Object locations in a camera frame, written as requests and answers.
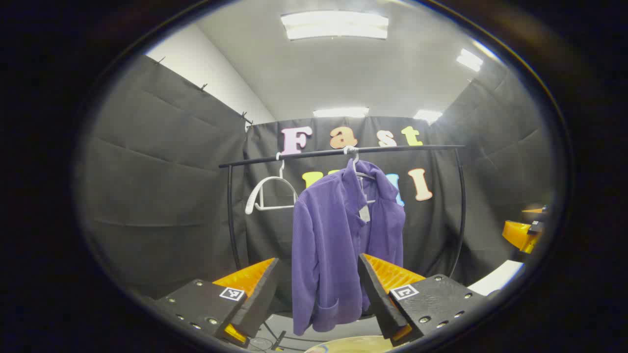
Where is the purple corduroy jacket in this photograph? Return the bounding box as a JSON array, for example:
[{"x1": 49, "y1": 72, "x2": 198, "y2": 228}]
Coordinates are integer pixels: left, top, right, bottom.
[{"x1": 291, "y1": 158, "x2": 407, "y2": 337}]

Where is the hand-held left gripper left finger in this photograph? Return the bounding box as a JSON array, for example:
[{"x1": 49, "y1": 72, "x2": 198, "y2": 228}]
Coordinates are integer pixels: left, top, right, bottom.
[{"x1": 147, "y1": 257, "x2": 280, "y2": 348}]

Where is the white plastic hanger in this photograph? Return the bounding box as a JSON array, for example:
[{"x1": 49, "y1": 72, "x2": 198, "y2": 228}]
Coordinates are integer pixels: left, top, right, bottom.
[
  {"x1": 343, "y1": 146, "x2": 377, "y2": 204},
  {"x1": 245, "y1": 152, "x2": 299, "y2": 215}
]

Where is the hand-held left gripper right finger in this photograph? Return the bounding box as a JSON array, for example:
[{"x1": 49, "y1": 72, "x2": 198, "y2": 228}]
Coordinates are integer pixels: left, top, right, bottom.
[{"x1": 357, "y1": 253, "x2": 491, "y2": 346}]

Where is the beige laundry hamper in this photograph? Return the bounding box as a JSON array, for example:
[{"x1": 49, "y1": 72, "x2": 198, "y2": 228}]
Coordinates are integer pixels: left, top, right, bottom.
[{"x1": 304, "y1": 336, "x2": 393, "y2": 353}]

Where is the black backdrop cloth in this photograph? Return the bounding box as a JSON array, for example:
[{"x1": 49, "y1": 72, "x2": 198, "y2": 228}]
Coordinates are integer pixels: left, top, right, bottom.
[{"x1": 78, "y1": 55, "x2": 555, "y2": 314}]

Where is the black clothes rack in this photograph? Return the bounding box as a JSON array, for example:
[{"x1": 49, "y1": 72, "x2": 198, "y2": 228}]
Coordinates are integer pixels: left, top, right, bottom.
[{"x1": 219, "y1": 144, "x2": 467, "y2": 280}]

